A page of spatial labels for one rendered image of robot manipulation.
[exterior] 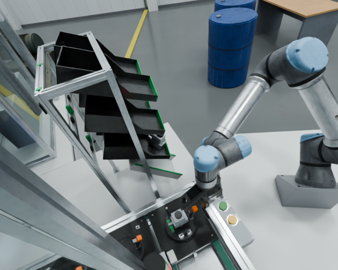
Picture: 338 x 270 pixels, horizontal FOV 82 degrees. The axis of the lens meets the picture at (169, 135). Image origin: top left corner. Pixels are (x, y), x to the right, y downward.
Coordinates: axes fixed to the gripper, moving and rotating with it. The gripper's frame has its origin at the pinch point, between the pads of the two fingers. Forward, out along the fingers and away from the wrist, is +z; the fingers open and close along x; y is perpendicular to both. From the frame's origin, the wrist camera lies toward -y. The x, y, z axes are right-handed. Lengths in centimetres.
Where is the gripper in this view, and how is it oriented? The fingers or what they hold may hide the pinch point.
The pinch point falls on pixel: (201, 204)
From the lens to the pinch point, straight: 89.5
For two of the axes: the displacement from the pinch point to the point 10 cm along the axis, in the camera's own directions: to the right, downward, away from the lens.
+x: -4.2, -6.3, 6.5
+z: 1.3, 6.7, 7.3
